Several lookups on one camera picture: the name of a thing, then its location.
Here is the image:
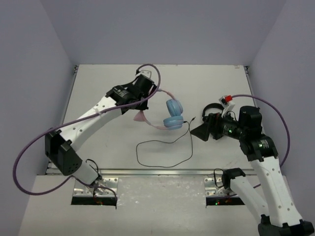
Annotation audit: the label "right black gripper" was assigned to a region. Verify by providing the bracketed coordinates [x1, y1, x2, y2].
[190, 110, 246, 141]

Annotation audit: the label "pink blue cat-ear headphones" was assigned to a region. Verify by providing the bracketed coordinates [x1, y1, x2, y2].
[133, 88, 185, 130]

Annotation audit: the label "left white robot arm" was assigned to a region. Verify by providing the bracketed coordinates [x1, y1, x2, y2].
[45, 70, 156, 185]

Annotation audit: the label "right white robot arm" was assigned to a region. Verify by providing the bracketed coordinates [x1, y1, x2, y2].
[191, 106, 315, 236]

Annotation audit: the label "black headphones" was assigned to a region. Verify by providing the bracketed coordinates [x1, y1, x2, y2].
[201, 103, 226, 123]

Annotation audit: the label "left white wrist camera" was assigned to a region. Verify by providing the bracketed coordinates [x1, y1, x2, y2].
[135, 70, 152, 80]

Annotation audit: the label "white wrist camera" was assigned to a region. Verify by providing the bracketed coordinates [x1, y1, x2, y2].
[219, 95, 235, 117]
[135, 70, 152, 80]

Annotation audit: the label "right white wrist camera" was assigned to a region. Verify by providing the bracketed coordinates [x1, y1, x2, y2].
[219, 95, 235, 117]

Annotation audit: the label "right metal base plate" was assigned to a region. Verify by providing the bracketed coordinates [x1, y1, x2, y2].
[204, 177, 249, 197]

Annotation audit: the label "metal base plate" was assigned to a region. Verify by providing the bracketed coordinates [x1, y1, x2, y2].
[72, 177, 119, 198]
[204, 177, 249, 197]

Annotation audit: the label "metal table rail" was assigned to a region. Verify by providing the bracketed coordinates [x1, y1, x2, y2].
[46, 168, 259, 177]

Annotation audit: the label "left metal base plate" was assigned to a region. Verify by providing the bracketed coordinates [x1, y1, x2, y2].
[72, 177, 119, 198]

